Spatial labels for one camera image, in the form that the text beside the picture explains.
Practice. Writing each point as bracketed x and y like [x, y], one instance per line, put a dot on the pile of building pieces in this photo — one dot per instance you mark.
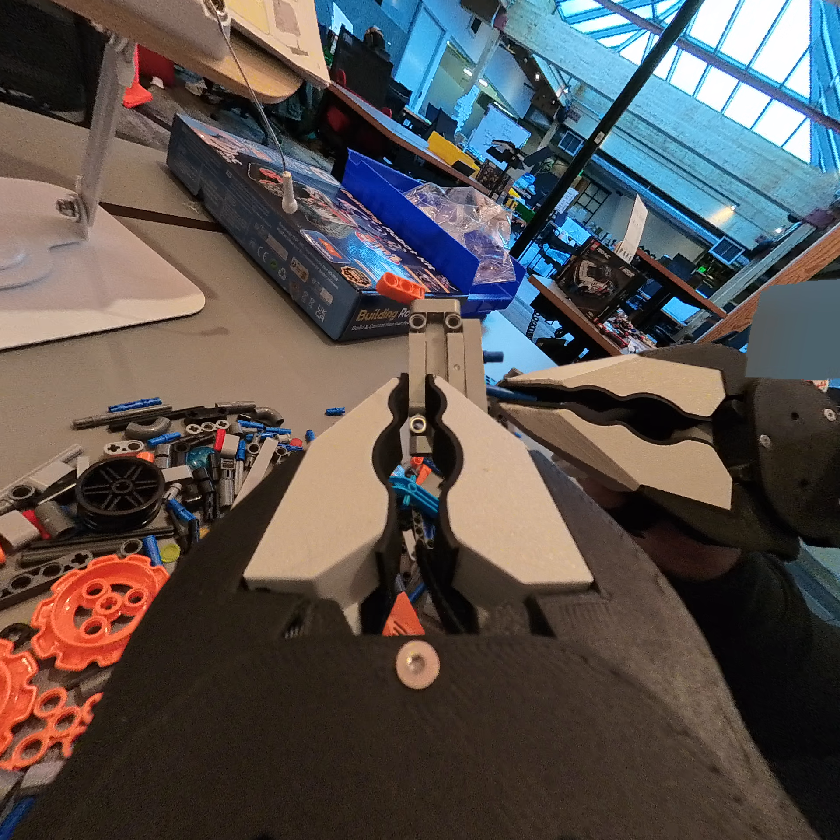
[226, 453]

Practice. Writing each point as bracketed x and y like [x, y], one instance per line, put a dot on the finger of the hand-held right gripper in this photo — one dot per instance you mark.
[643, 459]
[630, 377]

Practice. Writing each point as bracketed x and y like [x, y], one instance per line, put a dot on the light grey rectangular frame piece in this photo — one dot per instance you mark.
[436, 354]

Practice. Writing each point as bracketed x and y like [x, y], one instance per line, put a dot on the orange cone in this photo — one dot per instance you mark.
[136, 85]

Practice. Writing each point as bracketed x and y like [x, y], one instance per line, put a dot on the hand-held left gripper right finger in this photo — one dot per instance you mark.
[518, 525]

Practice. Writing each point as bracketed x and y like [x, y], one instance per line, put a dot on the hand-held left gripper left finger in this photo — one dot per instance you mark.
[315, 525]

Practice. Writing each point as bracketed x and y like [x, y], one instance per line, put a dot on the black car model box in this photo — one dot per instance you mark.
[600, 279]

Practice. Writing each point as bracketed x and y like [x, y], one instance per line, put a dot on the person's right hand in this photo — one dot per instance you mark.
[695, 558]

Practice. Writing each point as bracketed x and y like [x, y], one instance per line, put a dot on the light blue separator tool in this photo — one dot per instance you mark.
[413, 492]

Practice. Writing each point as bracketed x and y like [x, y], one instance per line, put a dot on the instruction booklet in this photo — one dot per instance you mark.
[282, 33]

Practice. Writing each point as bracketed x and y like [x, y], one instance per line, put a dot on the person's right forearm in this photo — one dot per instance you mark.
[754, 623]

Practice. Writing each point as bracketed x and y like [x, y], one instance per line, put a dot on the blue storage bin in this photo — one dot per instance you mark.
[380, 197]

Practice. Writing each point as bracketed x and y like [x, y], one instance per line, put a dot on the orange connector piece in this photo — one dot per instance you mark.
[400, 285]

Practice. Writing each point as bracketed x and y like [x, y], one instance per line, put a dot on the blue robot kit box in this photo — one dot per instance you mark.
[275, 216]

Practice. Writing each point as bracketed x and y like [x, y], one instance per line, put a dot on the clear plastic bag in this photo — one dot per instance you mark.
[459, 216]

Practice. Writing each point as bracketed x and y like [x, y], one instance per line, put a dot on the yellow bin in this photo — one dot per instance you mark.
[453, 151]

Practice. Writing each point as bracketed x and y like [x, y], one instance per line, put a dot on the black metal pole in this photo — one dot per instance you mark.
[604, 131]

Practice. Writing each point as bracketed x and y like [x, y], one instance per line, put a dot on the white book stand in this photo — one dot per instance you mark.
[79, 275]

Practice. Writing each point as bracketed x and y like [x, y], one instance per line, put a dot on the black spoked wheel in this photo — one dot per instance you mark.
[121, 492]

